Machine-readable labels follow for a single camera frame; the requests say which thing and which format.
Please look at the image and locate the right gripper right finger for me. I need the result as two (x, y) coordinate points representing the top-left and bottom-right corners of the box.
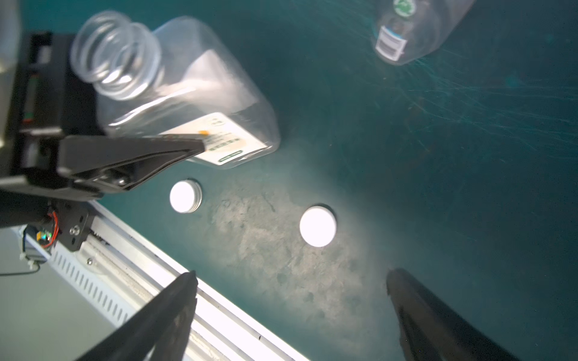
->
(386, 269), (517, 360)

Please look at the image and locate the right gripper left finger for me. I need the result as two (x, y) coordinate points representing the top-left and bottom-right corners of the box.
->
(79, 272), (198, 360)

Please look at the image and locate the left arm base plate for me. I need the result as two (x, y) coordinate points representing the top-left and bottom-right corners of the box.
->
(53, 200), (96, 252)

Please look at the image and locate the aluminium front rail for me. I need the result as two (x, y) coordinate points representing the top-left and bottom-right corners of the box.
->
(13, 200), (312, 361)

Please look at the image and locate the white bottle cap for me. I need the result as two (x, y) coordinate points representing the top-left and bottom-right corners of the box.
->
(299, 205), (337, 248)
(169, 180), (203, 214)

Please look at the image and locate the round clear plastic bottle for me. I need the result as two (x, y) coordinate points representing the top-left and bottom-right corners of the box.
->
(374, 0), (475, 66)

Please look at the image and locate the square clear plastic bottle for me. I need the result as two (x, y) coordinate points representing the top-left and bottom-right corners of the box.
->
(69, 11), (281, 169)

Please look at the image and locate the left controller board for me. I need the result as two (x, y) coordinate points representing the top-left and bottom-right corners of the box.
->
(20, 225), (56, 263)

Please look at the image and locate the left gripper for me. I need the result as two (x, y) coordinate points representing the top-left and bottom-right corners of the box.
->
(1, 32), (205, 201)

